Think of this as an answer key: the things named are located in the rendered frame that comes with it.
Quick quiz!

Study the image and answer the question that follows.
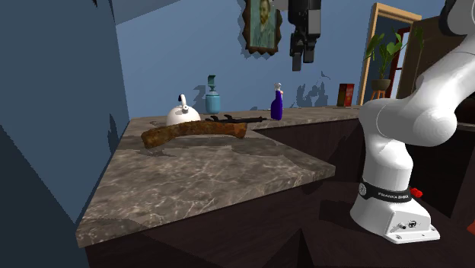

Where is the wooden door frame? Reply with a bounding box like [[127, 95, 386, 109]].
[[356, 2, 423, 107]]

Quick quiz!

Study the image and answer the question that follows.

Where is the rusty brown curved bar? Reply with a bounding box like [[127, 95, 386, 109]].
[[140, 120, 249, 150]]

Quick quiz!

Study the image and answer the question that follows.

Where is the dark robot stand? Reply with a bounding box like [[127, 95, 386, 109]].
[[261, 180, 475, 268]]

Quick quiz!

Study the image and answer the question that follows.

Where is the white kettle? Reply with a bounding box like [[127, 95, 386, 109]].
[[165, 94, 202, 126]]

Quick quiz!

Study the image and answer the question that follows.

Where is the framed portrait wall picture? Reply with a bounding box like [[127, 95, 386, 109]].
[[241, 0, 283, 57]]

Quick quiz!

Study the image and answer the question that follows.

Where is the brown wooden door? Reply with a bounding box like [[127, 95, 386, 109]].
[[395, 15, 475, 102]]

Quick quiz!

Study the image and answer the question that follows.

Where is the blue spray bottle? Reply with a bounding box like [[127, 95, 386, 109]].
[[270, 82, 285, 121]]

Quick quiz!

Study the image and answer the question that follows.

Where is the teal soap dispenser bottle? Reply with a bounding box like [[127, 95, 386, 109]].
[[205, 75, 222, 115]]

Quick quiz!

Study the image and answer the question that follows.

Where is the red box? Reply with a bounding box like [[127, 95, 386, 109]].
[[336, 83, 355, 108]]

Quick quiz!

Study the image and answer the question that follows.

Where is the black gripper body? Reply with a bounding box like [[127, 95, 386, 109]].
[[289, 31, 317, 55]]

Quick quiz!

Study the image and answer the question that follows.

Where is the black flat tool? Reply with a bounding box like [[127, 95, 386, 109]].
[[204, 113, 269, 125]]

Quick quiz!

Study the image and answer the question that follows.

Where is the potted green plant on stool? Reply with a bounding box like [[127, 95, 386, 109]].
[[365, 30, 406, 101]]

